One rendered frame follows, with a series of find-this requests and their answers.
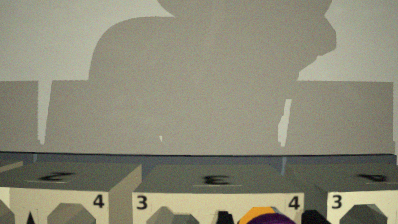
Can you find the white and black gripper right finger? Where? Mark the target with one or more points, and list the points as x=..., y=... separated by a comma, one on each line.
x=313, y=217

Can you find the beige bucket adapter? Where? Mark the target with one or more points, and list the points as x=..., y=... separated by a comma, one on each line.
x=334, y=190
x=198, y=191
x=45, y=192
x=9, y=164

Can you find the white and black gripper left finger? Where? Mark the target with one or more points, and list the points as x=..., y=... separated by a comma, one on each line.
x=225, y=218

